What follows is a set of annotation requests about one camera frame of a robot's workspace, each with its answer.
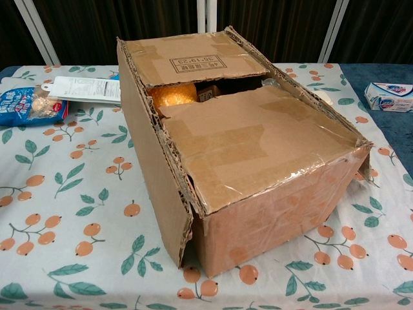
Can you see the brown cardboard shipping box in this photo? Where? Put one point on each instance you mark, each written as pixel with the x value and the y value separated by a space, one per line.
pixel 251 155

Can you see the small brown carton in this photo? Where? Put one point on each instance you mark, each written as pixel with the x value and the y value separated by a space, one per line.
pixel 208 93

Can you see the yellow rubber chicken toy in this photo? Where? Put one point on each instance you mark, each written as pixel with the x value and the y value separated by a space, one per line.
pixel 174 93

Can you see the floral orange fruit tablecloth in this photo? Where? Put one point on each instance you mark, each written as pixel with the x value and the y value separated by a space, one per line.
pixel 80 193

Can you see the white product backing card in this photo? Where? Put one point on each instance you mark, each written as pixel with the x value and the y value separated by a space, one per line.
pixel 87 88

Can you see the black pleated curtain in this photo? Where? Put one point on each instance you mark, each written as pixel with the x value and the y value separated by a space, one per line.
pixel 113 19

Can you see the white blue soap box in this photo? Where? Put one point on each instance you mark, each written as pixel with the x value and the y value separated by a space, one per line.
pixel 388 98

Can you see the blue snack bag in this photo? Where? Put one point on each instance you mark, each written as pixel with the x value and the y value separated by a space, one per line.
pixel 19 106

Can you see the white frame pole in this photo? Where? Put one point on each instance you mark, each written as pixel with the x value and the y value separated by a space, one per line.
pixel 334 29
pixel 37 29
pixel 207 13

